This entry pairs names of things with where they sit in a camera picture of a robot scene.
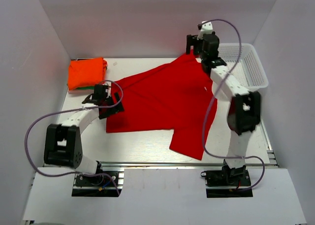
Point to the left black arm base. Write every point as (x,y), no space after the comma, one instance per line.
(108,184)

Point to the orange folded t shirt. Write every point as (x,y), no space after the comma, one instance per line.
(86,73)

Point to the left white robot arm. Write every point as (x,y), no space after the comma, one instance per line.
(63,144)

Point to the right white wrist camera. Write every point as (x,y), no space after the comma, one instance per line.
(205,27)

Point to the red t shirt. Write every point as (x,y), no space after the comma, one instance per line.
(171,96)

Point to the pink folded t shirt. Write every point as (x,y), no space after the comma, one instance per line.
(77,92)

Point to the white plastic mesh basket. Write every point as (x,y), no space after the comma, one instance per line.
(249,70)

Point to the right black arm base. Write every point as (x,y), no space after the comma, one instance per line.
(227,182)

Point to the aluminium table edge rail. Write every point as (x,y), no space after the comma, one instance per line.
(147,164)

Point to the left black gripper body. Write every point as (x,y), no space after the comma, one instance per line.
(105,113)

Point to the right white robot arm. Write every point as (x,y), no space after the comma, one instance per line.
(244,110)

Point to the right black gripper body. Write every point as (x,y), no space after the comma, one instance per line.
(204,54)

